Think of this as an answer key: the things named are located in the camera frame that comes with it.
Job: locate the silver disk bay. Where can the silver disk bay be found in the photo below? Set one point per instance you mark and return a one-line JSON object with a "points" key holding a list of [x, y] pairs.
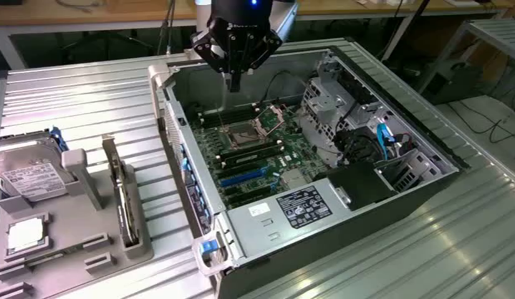
{"points": [[406, 174]]}

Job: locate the graphics card with silver bracket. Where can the graphics card with silver bracket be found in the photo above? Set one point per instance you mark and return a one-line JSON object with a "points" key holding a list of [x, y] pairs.
{"points": [[125, 205]]}

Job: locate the silver hard disk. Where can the silver hard disk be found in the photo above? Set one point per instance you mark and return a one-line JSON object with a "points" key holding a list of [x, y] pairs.
{"points": [[27, 174]]}

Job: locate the black chair base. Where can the black chair base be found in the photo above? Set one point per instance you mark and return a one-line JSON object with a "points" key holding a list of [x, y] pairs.
{"points": [[110, 37]]}

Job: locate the black box device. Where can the black box device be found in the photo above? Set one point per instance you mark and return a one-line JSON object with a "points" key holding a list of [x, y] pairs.
{"points": [[456, 81]]}

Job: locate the open black PC case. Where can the open black PC case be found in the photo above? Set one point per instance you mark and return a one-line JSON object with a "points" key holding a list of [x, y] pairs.
{"points": [[364, 224]]}

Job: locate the blue disk carrier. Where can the blue disk carrier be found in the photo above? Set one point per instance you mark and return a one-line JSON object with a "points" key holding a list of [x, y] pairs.
{"points": [[57, 140]]}

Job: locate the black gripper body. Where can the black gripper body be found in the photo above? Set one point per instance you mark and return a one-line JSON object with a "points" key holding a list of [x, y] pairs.
{"points": [[239, 18]]}

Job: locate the grey parts rack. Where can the grey parts rack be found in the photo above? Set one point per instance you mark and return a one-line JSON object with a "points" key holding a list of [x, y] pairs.
{"points": [[73, 224]]}

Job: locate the CPU socket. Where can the CPU socket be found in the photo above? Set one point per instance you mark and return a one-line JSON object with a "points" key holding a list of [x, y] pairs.
{"points": [[241, 135]]}

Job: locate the silver drive cage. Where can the silver drive cage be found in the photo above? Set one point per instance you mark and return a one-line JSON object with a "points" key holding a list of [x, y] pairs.
{"points": [[322, 102]]}

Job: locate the grey power supply unit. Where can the grey power supply unit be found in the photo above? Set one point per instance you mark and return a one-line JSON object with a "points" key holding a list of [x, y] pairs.
{"points": [[255, 230]]}

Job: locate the silver CPU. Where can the silver CPU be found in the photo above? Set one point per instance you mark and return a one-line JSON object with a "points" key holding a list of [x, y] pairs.
{"points": [[25, 233]]}

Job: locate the blue expansion slot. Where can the blue expansion slot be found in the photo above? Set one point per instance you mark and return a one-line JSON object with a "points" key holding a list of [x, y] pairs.
{"points": [[239, 179]]}

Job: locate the green RAM stick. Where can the green RAM stick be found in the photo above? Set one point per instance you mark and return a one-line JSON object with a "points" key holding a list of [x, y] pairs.
{"points": [[53, 256]]}

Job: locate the black plastic shroud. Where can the black plastic shroud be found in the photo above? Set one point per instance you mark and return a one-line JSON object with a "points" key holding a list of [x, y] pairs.
{"points": [[360, 187]]}

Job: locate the metal socket cover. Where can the metal socket cover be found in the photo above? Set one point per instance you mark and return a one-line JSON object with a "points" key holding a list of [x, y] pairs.
{"points": [[277, 108]]}

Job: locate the green motherboard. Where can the green motherboard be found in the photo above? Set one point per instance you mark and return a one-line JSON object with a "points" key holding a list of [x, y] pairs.
{"points": [[289, 146]]}

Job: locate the metal slat rack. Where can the metal slat rack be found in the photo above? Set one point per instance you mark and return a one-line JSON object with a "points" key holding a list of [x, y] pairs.
{"points": [[497, 34]]}

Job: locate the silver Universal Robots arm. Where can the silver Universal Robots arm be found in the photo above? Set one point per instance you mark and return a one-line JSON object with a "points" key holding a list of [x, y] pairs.
{"points": [[288, 18]]}

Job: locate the black RAM stick with label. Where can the black RAM stick with label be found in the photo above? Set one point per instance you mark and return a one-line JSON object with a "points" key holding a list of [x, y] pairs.
{"points": [[247, 158]]}

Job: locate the silver chipset heatsink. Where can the silver chipset heatsink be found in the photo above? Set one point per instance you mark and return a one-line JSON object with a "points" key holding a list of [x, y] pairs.
{"points": [[293, 180]]}

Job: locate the wooden desk with white frame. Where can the wooden desk with white frame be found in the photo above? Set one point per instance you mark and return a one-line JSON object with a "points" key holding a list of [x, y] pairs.
{"points": [[114, 12]]}

